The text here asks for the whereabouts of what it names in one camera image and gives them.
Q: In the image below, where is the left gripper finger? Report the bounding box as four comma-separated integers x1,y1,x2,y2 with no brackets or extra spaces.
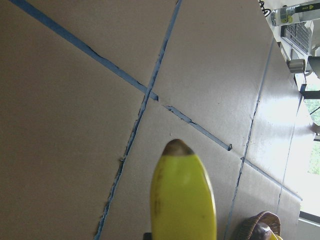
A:
142,232,152,240

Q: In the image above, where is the yellow banana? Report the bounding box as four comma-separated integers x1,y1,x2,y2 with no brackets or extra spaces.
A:
269,233,283,240
150,139,218,240

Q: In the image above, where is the black keyboard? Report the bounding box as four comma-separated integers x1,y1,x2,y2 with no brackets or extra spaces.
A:
280,22,312,55

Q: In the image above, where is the silver metal cylinder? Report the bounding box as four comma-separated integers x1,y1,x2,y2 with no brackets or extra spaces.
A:
286,59,306,74

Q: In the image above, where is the dark red apple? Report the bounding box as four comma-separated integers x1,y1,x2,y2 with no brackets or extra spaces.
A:
249,222,271,240

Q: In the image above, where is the brown wicker basket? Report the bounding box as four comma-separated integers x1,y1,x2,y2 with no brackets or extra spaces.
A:
230,211,281,240

